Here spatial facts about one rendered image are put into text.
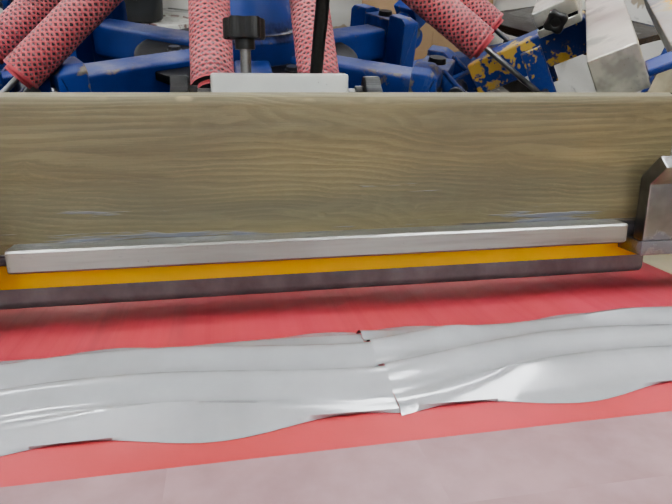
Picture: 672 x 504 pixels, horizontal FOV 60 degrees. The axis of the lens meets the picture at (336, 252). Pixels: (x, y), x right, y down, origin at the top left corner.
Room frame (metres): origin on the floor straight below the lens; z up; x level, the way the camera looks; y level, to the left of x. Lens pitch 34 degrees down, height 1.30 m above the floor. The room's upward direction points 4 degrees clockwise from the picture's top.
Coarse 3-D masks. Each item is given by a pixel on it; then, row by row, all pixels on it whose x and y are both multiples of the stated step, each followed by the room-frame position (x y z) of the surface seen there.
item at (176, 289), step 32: (608, 256) 0.28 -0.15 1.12; (640, 256) 0.28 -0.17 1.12; (32, 288) 0.21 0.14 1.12; (64, 288) 0.21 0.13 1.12; (96, 288) 0.22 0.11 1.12; (128, 288) 0.22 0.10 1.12; (160, 288) 0.22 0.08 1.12; (192, 288) 0.23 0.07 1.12; (224, 288) 0.23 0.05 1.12; (256, 288) 0.23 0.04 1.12; (288, 288) 0.24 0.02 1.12; (320, 288) 0.24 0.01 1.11
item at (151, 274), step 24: (216, 264) 0.23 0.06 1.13; (240, 264) 0.24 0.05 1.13; (264, 264) 0.24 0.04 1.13; (288, 264) 0.24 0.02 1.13; (312, 264) 0.24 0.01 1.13; (336, 264) 0.25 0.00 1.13; (360, 264) 0.25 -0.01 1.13; (384, 264) 0.25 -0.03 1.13; (408, 264) 0.25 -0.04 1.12; (432, 264) 0.26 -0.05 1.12; (456, 264) 0.26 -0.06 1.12; (0, 288) 0.21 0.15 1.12; (24, 288) 0.21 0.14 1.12
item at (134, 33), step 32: (96, 32) 1.11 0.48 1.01; (128, 32) 1.09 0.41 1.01; (160, 32) 1.09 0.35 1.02; (352, 32) 1.20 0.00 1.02; (384, 32) 1.24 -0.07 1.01; (416, 32) 1.23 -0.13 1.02; (64, 64) 0.77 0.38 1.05; (96, 64) 0.88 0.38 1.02; (128, 64) 0.89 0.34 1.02; (160, 64) 0.91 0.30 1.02; (256, 64) 0.94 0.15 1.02; (352, 64) 0.98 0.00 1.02; (384, 64) 0.99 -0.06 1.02; (416, 64) 0.90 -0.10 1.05; (448, 64) 0.95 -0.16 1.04
